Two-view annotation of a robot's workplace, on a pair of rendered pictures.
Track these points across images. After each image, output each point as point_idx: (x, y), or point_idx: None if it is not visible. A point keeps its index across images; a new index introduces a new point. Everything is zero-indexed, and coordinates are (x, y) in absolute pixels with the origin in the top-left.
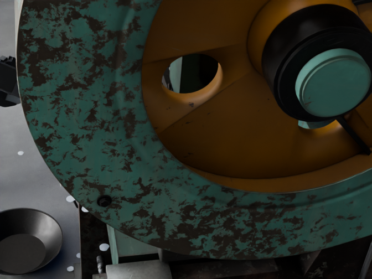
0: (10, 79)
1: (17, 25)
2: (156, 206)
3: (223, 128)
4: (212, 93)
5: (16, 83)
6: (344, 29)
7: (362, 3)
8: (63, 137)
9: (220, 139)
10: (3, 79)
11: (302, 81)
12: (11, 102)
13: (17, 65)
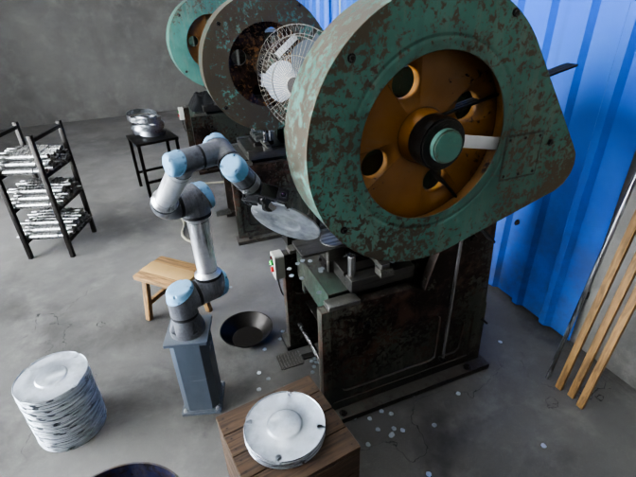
0: (273, 191)
1: (306, 134)
2: (367, 231)
3: (389, 190)
4: (383, 171)
5: (277, 193)
6: (447, 118)
7: (446, 114)
8: (326, 194)
9: (388, 196)
10: (271, 192)
11: (433, 145)
12: (270, 209)
13: (307, 155)
